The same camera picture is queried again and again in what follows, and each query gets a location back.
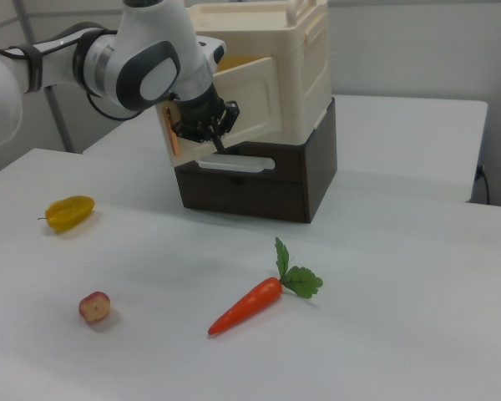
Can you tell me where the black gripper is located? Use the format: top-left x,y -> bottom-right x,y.
171,85 -> 241,154

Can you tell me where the cream cabinet door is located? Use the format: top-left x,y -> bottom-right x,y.
153,56 -> 286,170

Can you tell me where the cream plastic toy cabinet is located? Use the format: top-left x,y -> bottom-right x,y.
186,0 -> 333,145

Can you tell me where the white drawer pull tray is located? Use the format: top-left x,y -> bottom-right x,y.
196,153 -> 277,173

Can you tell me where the dark wooden base box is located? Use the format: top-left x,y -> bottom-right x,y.
174,96 -> 338,225

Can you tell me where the yellow toy starfruit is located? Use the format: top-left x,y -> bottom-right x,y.
37,195 -> 96,234

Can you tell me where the orange toy carrot with leaves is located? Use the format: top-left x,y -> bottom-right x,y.
207,236 -> 325,337

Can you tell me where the small red-yellow toy fruit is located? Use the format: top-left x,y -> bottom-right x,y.
78,291 -> 111,323

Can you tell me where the black cable strap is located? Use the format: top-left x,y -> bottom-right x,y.
22,43 -> 48,94

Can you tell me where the black power cable with plug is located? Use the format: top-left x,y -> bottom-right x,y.
475,165 -> 493,206

